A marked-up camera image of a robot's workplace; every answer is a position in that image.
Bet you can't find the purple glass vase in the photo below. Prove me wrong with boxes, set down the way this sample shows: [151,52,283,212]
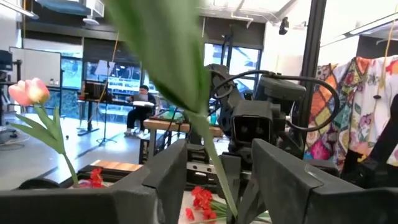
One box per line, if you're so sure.
[70,179,94,189]

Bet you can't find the person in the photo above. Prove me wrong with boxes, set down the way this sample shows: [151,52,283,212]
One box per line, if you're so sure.
[125,84,157,137]

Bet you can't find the white board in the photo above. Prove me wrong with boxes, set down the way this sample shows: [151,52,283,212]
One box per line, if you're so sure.
[9,47,62,88]

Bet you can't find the green leaf stem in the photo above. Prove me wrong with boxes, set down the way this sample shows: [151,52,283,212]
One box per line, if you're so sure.
[105,0,239,220]

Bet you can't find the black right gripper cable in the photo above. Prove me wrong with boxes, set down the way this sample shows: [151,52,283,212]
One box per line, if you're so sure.
[214,70,340,132]

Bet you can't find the wooden work table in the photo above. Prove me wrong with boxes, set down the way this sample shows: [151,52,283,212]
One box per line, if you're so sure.
[143,119,224,138]

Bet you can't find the white floral shirt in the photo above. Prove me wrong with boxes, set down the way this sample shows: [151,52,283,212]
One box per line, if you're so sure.
[348,55,398,166]

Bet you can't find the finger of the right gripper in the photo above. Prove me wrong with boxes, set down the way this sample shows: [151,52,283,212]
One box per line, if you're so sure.
[220,154,249,224]

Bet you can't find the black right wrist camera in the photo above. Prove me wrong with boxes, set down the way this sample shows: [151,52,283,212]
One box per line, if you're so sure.
[231,99,282,147]

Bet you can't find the colourful patchwork cloth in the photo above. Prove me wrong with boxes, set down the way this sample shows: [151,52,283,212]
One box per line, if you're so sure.
[306,63,353,162]

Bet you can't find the red small-blossom flower bunch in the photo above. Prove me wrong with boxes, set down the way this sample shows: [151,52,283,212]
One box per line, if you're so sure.
[89,167,104,189]
[185,185,271,224]

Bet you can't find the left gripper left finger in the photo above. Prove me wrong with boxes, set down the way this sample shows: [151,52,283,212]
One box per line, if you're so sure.
[0,138,188,224]

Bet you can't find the black upright frame post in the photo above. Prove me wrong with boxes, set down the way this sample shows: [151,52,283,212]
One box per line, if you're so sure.
[300,0,328,141]

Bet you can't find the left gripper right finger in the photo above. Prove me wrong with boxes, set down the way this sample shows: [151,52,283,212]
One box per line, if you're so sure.
[238,139,398,224]

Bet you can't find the black music stand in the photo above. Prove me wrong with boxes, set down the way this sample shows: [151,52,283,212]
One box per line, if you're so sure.
[94,60,118,147]

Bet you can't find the tulip stems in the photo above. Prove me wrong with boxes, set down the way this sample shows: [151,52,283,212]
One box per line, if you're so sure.
[8,77,80,189]

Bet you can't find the black wall camera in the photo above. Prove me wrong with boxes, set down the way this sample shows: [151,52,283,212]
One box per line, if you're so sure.
[279,17,290,35]

